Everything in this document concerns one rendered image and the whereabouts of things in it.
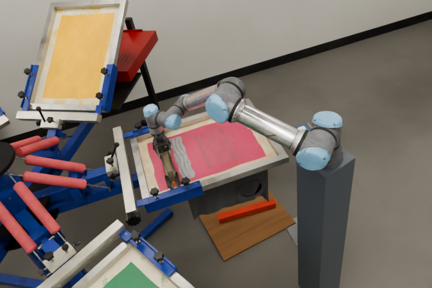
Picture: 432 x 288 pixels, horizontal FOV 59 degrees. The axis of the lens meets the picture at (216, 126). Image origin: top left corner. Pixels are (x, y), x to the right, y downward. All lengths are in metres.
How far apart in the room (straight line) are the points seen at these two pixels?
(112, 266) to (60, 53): 1.53
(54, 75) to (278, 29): 2.54
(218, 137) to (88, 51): 1.05
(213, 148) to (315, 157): 0.85
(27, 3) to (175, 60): 1.47
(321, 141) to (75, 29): 1.91
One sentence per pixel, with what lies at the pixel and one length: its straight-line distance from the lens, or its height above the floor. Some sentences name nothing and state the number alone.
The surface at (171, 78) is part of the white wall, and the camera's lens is 4.24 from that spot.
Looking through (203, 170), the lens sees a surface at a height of 0.95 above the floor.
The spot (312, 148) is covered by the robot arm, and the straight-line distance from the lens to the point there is 1.48.
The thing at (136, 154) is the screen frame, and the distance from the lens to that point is 2.25.
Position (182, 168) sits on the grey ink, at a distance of 2.12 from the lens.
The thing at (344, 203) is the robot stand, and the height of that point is 0.91.
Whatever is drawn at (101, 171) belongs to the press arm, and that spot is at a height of 1.04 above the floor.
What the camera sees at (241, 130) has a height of 0.95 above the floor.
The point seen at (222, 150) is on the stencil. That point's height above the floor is 0.95.
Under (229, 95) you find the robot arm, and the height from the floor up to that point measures 1.55.
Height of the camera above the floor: 2.46
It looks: 40 degrees down
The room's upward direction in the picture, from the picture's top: 11 degrees counter-clockwise
